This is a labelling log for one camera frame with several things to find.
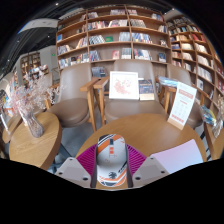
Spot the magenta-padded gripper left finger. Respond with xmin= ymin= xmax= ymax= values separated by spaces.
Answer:
xmin=54 ymin=144 xmax=101 ymax=189

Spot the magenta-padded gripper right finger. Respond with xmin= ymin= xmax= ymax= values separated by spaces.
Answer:
xmin=125 ymin=144 xmax=170 ymax=189

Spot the white and orange computer mouse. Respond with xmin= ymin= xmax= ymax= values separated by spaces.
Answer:
xmin=95 ymin=133 xmax=128 ymax=188

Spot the pale lilac mouse pad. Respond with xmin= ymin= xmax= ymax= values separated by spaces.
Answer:
xmin=149 ymin=138 xmax=204 ymax=175

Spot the round wooden side table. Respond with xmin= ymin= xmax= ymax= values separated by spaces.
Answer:
xmin=8 ymin=111 xmax=63 ymax=171
xmin=203 ymin=123 xmax=224 ymax=161

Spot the glass vase with pink flowers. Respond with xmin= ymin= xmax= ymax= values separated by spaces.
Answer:
xmin=8 ymin=74 xmax=64 ymax=139

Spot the beige wooden armchair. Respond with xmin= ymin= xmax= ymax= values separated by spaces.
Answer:
xmin=93 ymin=59 xmax=176 ymax=125
xmin=166 ymin=63 xmax=206 ymax=129
xmin=44 ymin=62 xmax=101 ymax=133

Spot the white and red sign stand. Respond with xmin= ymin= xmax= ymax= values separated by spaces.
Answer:
xmin=167 ymin=81 xmax=198 ymax=131

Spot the colourful magazine stack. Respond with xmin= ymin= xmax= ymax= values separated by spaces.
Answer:
xmin=200 ymin=104 xmax=218 ymax=126

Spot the dark book with yellow base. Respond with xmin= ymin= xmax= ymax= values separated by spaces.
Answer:
xmin=138 ymin=78 xmax=156 ymax=102

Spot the glass vase with pale flowers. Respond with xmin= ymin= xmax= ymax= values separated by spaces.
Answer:
xmin=211 ymin=96 xmax=224 ymax=139

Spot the white framed picture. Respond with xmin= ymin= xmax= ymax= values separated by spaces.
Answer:
xmin=108 ymin=70 xmax=140 ymax=101

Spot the blue book stack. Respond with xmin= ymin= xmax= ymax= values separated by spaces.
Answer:
xmin=158 ymin=75 xmax=179 ymax=88

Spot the distant wooden book shelf unit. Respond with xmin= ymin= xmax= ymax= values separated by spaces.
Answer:
xmin=19 ymin=51 xmax=43 ymax=79

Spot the curved wooden book shelf unit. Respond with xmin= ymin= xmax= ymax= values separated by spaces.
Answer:
xmin=166 ymin=14 xmax=224 ymax=111

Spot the wide wooden book shelf unit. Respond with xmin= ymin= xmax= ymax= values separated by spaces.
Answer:
xmin=55 ymin=3 xmax=169 ymax=73

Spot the white hanging ceiling sign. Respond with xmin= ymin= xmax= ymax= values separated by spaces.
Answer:
xmin=18 ymin=18 xmax=59 ymax=34

